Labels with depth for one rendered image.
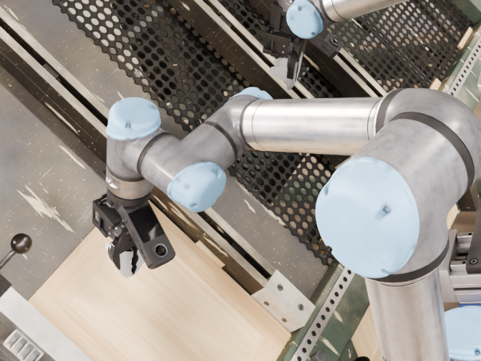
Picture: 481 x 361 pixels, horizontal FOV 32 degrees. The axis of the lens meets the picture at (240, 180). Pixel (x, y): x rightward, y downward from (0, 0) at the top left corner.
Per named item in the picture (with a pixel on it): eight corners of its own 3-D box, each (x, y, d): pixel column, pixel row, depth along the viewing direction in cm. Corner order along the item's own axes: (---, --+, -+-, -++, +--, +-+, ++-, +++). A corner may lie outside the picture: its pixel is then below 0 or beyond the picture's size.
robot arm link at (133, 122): (137, 137, 118) (95, 107, 122) (134, 193, 126) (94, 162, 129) (176, 113, 123) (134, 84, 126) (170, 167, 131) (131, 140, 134)
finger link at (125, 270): (114, 258, 149) (115, 223, 143) (133, 280, 147) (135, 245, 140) (99, 266, 148) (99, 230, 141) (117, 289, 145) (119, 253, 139)
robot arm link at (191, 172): (245, 146, 121) (188, 108, 125) (192, 193, 115) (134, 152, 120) (243, 180, 127) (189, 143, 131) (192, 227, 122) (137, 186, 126)
